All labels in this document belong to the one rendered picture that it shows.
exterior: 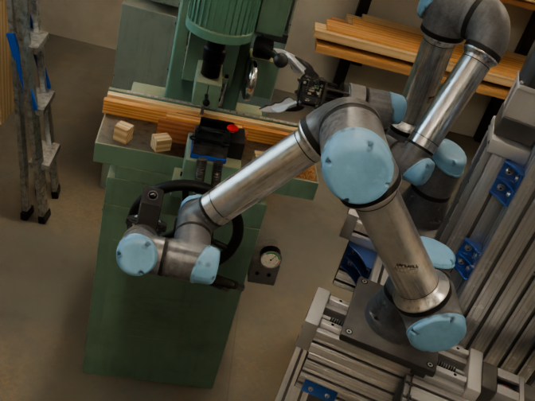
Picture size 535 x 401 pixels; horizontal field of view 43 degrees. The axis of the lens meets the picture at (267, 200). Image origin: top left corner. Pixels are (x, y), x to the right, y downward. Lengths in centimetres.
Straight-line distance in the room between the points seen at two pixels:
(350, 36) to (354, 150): 270
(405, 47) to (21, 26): 210
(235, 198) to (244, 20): 55
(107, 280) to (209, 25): 83
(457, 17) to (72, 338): 163
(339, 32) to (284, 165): 252
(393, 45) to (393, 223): 267
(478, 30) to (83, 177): 203
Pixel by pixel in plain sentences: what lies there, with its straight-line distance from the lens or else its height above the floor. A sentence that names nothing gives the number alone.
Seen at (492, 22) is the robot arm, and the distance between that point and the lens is 175.
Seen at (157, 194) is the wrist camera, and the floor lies 100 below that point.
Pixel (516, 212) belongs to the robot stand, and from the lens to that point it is 160.
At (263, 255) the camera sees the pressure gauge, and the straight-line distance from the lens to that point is 192.
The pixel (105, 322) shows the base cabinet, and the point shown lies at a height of 25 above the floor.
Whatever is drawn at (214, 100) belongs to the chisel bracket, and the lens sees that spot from 184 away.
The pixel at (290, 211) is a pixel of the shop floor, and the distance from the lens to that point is 330.
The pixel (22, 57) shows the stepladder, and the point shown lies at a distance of 259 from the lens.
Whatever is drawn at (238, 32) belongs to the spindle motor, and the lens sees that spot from 174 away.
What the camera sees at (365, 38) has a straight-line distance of 381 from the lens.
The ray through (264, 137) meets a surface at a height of 92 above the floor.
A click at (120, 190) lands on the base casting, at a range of 188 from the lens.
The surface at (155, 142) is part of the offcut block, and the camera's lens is 180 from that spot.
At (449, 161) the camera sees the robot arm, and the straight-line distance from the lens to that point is 190.
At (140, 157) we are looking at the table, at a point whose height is 88.
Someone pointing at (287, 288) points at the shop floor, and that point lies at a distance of 287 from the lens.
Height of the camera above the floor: 187
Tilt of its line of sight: 34 degrees down
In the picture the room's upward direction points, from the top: 17 degrees clockwise
